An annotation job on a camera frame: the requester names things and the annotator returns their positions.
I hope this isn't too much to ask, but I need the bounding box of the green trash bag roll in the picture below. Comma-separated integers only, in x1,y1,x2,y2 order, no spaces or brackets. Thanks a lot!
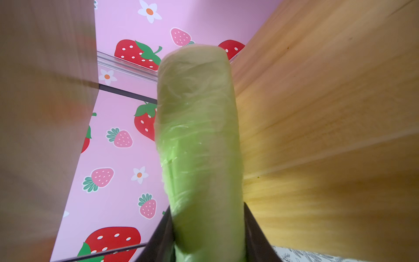
155,45,246,262

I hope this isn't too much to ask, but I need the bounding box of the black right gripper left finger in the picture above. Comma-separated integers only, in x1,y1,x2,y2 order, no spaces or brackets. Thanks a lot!
135,206,175,262

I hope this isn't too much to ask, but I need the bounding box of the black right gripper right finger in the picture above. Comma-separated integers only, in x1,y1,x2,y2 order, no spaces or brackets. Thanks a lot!
244,203,283,262

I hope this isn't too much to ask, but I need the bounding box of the three-tier wooden shelf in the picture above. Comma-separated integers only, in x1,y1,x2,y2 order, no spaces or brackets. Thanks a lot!
1,1,419,262

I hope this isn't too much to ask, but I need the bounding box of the left aluminium corner post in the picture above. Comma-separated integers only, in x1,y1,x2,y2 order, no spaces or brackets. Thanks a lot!
97,51,158,83

